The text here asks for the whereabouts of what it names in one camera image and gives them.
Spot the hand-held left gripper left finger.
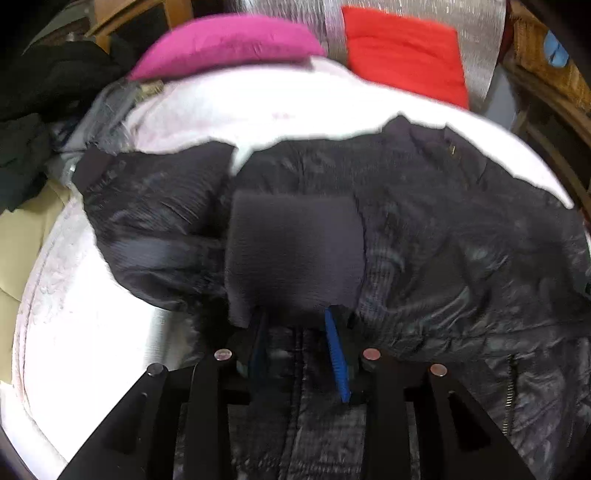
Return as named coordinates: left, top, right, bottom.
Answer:
left=56, top=310, right=273, bottom=480

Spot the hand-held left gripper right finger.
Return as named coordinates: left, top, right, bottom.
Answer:
left=323, top=308, right=536, bottom=480

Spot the black puffer jacket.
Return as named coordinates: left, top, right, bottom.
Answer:
left=74, top=115, right=591, bottom=480

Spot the pile of black clothes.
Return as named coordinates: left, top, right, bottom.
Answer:
left=0, top=41, right=139, bottom=213

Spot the white textured blanket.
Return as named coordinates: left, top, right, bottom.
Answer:
left=0, top=55, right=575, bottom=469

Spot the beige sofa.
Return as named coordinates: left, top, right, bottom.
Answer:
left=0, top=178, right=72, bottom=384

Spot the grey printed garment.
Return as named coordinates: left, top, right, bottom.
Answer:
left=51, top=80, right=162, bottom=185

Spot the magenta pillow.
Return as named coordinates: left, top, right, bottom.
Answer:
left=128, top=13, right=327, bottom=83

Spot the red pillow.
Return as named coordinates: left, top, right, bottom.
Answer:
left=342, top=6, right=471, bottom=110

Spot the silver foil mat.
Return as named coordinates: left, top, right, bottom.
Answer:
left=240, top=0, right=508, bottom=112

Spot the wooden cabinet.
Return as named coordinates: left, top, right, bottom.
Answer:
left=85, top=0, right=195, bottom=54

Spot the wicker chair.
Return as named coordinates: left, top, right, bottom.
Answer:
left=501, top=0, right=591, bottom=208

